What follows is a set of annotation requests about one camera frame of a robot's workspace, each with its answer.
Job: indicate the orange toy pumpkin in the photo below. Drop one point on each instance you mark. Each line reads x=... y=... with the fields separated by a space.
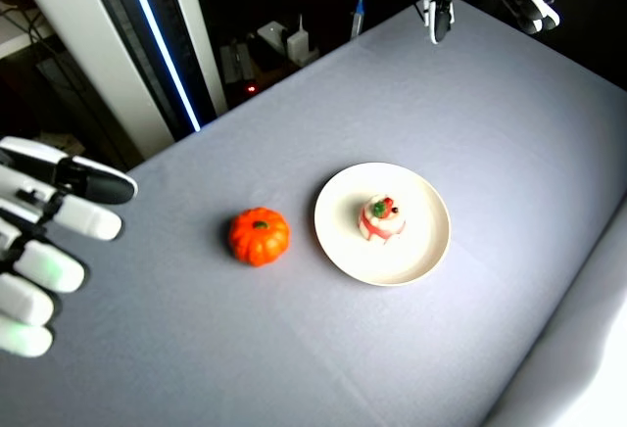
x=258 y=238

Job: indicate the small toy cupcake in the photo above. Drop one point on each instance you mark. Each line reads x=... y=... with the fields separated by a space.
x=382 y=226

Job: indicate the cream round plate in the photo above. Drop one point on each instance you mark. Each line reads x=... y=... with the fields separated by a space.
x=343 y=231

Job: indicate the white shelf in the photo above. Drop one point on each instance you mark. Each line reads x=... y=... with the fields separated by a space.
x=14 y=35

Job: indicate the white power adapter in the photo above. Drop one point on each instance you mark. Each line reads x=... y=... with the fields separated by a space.
x=300 y=44

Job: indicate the white column with blue light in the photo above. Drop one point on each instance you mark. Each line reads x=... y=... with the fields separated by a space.
x=73 y=30

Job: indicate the white plug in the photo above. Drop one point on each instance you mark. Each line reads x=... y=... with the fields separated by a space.
x=272 y=35

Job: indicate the grey table cloth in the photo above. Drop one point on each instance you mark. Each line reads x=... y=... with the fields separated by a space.
x=294 y=348

